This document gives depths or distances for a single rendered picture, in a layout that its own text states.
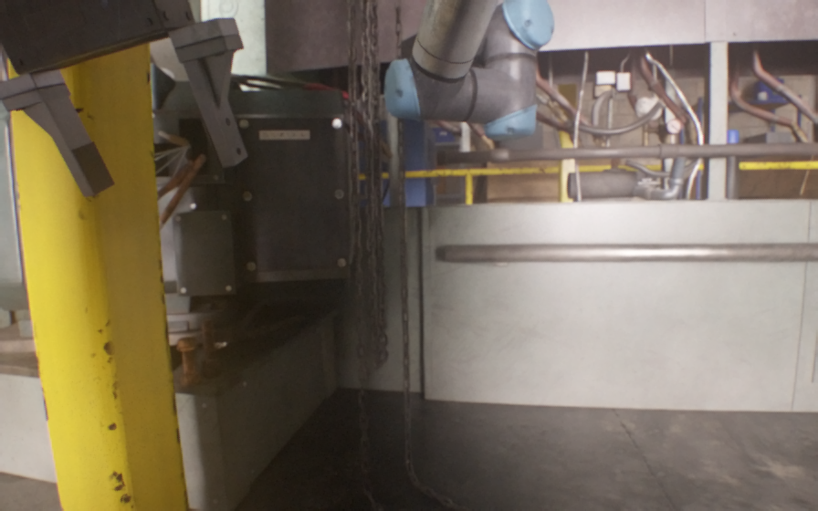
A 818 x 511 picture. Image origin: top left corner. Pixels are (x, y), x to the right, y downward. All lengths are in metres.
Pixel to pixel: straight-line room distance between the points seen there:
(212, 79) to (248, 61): 1.26
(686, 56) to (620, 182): 0.62
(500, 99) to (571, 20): 0.81
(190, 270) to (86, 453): 0.37
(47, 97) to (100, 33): 0.09
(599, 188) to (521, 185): 2.63
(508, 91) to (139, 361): 0.56
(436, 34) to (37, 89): 0.38
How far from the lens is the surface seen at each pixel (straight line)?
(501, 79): 0.62
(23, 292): 1.09
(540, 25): 0.65
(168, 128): 0.84
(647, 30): 1.44
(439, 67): 0.54
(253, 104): 0.92
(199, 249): 0.83
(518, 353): 1.30
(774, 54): 1.99
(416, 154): 3.91
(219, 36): 0.34
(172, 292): 0.96
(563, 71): 1.72
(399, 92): 0.56
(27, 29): 0.41
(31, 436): 1.27
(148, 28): 0.36
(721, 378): 1.48
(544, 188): 3.99
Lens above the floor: 0.58
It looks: 6 degrees down
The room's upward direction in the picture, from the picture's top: 1 degrees counter-clockwise
